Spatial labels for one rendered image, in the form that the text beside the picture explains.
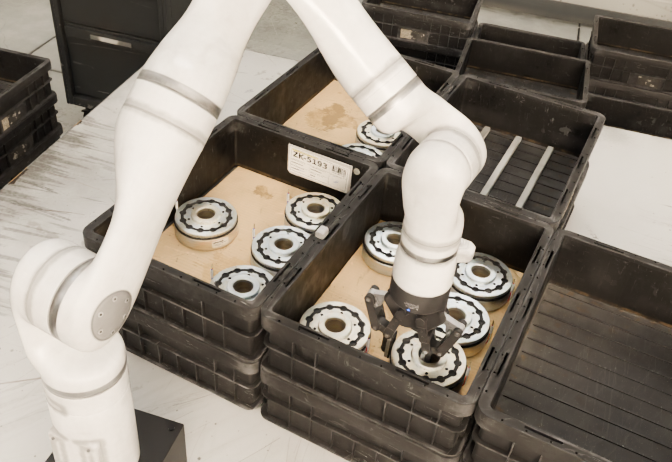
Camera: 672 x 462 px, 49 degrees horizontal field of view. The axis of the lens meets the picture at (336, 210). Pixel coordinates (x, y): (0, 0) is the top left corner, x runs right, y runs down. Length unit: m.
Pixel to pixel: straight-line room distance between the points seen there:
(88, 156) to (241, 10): 0.91
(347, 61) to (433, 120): 0.12
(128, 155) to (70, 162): 0.93
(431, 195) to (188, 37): 0.30
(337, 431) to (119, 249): 0.46
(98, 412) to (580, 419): 0.62
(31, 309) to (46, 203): 0.80
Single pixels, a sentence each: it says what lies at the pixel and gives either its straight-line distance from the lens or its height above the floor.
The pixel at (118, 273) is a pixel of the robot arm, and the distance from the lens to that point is 0.76.
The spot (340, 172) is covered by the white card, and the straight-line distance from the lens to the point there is 1.29.
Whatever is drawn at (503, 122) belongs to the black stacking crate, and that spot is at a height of 0.85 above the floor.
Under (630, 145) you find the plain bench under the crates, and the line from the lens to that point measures 1.95.
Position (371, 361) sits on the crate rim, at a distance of 0.94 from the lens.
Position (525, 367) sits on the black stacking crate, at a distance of 1.12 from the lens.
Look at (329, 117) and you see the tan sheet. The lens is 1.57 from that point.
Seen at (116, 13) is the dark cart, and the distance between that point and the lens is 2.75.
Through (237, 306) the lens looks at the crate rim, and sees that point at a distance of 1.00.
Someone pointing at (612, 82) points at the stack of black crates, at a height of 0.48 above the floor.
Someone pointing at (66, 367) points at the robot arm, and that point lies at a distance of 0.85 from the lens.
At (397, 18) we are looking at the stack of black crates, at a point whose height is 0.56.
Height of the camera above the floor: 1.64
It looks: 38 degrees down
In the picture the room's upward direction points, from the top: 5 degrees clockwise
